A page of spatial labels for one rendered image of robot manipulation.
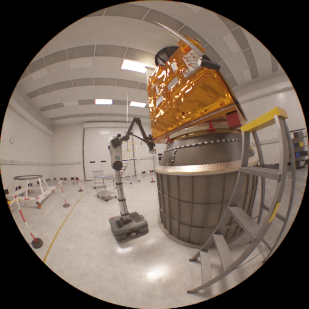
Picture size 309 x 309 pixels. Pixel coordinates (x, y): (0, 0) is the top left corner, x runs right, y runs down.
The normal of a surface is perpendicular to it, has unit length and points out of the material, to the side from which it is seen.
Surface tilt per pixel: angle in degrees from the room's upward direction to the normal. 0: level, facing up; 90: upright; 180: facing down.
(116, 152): 90
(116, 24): 180
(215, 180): 90
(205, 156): 62
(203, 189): 90
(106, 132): 90
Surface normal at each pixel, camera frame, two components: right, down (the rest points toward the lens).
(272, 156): -0.88, 0.05
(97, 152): 0.47, -0.10
